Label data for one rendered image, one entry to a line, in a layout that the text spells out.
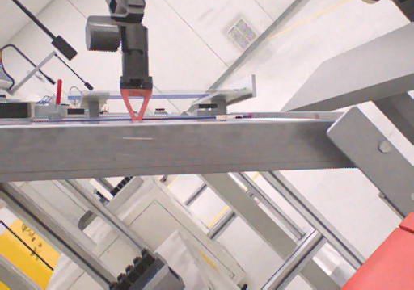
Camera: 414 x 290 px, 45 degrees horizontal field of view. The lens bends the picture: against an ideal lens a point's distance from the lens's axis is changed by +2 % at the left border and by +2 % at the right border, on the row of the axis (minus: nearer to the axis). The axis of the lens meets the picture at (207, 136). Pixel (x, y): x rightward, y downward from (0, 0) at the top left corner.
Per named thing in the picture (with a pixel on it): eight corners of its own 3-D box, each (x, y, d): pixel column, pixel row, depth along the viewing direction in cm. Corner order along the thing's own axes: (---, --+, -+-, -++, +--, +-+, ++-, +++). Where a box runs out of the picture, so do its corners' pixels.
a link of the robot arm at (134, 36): (151, 22, 102) (143, 26, 107) (118, 19, 99) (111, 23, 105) (152, 55, 103) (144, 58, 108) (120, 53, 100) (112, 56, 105)
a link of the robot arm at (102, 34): (141, -10, 104) (132, 17, 111) (86, -15, 100) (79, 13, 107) (150, 37, 100) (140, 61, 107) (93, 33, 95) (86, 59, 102)
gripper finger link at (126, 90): (120, 124, 101) (119, 79, 101) (120, 123, 108) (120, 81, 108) (153, 123, 102) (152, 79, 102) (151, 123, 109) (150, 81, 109)
